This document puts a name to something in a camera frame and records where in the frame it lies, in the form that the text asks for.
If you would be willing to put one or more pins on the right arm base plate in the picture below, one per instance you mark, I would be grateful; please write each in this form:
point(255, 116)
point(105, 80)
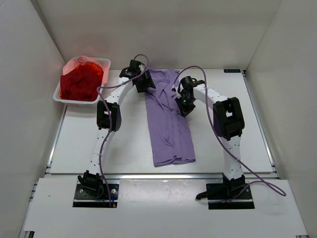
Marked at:
point(230, 194)

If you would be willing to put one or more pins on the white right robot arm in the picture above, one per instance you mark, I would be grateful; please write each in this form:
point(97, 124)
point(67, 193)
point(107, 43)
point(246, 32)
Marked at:
point(228, 123)

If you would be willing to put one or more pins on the aluminium table edge rail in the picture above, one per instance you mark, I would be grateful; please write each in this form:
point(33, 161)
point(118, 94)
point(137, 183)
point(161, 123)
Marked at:
point(163, 176)

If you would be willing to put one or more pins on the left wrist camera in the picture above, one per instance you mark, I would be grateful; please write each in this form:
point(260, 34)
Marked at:
point(135, 66)

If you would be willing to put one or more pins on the purple t shirt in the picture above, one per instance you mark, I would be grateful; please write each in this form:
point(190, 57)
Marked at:
point(169, 131)

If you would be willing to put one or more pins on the dark red t shirt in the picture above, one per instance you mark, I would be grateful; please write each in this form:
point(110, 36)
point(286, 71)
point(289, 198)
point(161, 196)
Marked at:
point(79, 84)

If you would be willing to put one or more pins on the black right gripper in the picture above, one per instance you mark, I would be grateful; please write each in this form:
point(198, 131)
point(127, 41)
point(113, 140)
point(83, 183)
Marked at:
point(184, 111)

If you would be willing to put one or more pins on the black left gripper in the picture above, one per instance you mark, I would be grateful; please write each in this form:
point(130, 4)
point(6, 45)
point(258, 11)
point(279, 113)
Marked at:
point(147, 83)

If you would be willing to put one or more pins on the pink t shirt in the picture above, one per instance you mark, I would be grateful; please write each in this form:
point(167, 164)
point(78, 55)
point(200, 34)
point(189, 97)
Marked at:
point(102, 63)

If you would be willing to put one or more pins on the white plastic laundry basket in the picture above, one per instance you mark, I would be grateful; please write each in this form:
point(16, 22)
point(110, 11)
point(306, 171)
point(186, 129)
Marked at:
point(79, 87)

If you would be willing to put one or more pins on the orange t shirt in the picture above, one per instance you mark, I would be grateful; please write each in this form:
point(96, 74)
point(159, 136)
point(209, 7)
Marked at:
point(95, 67)

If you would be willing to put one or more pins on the black corner label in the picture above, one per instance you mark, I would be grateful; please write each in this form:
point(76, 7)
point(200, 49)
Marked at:
point(232, 71)

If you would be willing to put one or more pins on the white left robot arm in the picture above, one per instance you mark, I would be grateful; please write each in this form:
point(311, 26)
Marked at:
point(93, 181)

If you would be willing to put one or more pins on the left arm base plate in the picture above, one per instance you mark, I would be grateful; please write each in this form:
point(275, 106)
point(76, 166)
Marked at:
point(85, 198)

